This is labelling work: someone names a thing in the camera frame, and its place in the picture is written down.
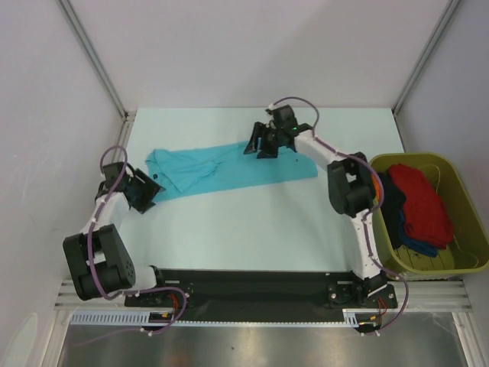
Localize turquoise t shirt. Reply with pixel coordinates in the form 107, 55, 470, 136
146, 141, 318, 202

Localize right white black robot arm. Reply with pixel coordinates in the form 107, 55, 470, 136
244, 104, 387, 307

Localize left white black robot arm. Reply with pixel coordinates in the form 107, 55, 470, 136
63, 162, 169, 306

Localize orange t shirt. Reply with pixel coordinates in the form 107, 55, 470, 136
372, 175, 382, 202

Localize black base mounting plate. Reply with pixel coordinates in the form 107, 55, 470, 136
125, 269, 398, 322

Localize black t shirt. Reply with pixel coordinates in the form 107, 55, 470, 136
378, 173, 406, 249

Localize blue t shirt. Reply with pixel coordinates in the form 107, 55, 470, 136
398, 210, 439, 258

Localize olive green plastic bin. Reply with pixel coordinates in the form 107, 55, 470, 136
371, 152, 488, 281

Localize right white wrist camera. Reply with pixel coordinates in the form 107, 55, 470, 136
265, 103, 276, 129

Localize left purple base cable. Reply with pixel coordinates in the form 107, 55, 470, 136
74, 292, 190, 347

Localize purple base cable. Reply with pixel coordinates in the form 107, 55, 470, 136
358, 281, 410, 337
74, 292, 190, 347

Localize white slotted cable duct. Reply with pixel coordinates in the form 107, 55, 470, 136
70, 310, 372, 328

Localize left aluminium frame post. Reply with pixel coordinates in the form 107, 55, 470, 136
56, 0, 128, 120

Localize aluminium frame post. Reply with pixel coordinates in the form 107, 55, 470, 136
56, 0, 128, 120
391, 0, 464, 118

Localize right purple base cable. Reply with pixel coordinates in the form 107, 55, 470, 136
358, 281, 410, 337

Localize right aluminium frame post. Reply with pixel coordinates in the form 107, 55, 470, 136
391, 0, 464, 118

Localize aluminium front rail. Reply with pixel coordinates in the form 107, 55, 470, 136
54, 281, 472, 313

